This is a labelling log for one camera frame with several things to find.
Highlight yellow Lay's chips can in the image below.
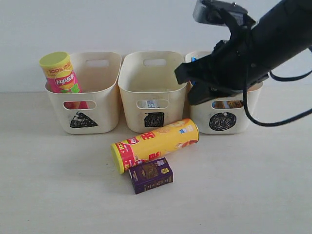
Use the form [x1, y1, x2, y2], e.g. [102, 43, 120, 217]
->
[111, 118, 199, 174]

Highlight purple small box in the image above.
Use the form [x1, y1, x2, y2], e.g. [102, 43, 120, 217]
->
[129, 157, 174, 195]

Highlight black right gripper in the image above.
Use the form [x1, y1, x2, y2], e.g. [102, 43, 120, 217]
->
[174, 20, 270, 106]

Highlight cream bin square mark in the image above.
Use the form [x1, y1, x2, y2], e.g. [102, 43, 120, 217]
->
[118, 51, 187, 133]

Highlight pink Lay's chips can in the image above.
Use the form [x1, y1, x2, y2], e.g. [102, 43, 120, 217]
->
[39, 51, 82, 94]

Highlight orange noodle packet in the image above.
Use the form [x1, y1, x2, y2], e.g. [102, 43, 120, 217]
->
[212, 100, 243, 109]

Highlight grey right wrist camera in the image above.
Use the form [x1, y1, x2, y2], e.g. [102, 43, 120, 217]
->
[193, 0, 256, 26]

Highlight cream bin circle mark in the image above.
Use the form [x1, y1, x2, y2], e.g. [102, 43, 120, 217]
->
[185, 51, 263, 134]

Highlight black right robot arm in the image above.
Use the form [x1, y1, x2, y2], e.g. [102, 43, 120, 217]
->
[175, 0, 312, 105]

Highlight cream bin triangle mark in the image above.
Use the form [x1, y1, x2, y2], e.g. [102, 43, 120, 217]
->
[44, 51, 122, 135]

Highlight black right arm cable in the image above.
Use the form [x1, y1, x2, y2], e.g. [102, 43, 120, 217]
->
[241, 46, 312, 127]

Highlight white blue milk carton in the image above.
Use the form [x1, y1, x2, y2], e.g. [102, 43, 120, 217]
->
[145, 100, 160, 109]

